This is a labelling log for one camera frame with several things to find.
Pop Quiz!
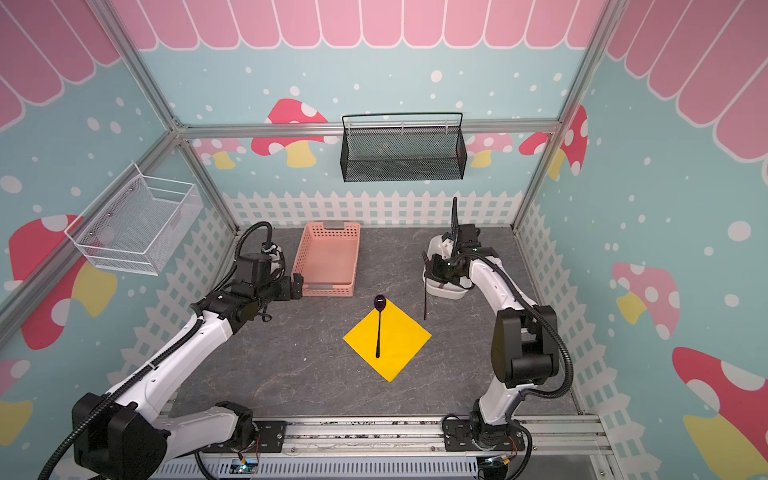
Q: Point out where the purple metal fork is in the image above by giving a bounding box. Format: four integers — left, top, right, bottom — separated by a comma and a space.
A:
422, 251, 430, 322

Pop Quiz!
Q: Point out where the purple metal spoon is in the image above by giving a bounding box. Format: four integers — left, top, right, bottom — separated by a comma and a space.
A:
374, 294, 387, 359

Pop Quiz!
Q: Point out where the yellow paper napkin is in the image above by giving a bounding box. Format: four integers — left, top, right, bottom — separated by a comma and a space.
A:
343, 300, 432, 382

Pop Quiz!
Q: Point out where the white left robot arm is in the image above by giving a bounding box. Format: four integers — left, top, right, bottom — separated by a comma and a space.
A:
38, 221, 303, 479

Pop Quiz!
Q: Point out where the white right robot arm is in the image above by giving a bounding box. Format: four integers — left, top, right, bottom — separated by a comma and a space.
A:
422, 205, 575, 479

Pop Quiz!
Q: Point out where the white plastic tub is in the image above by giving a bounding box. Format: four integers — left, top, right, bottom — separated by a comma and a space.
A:
423, 235, 474, 300

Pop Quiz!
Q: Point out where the pink perforated plastic basket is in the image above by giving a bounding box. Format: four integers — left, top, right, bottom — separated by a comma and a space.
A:
293, 221, 361, 297

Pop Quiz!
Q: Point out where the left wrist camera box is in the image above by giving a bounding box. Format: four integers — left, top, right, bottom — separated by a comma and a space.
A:
233, 252, 285, 285

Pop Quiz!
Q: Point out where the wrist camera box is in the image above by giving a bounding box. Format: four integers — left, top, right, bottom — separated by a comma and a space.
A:
233, 252, 285, 285
451, 224, 481, 252

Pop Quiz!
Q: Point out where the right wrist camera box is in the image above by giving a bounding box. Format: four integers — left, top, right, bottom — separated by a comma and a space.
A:
451, 224, 481, 252

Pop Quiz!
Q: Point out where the black mesh wall basket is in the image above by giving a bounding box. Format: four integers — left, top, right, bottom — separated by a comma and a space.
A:
340, 112, 468, 182

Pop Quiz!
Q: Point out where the white wire wall basket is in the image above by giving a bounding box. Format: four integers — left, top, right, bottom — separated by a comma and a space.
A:
65, 164, 204, 276

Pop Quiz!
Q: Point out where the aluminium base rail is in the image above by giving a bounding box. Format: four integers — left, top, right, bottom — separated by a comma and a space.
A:
154, 415, 622, 479

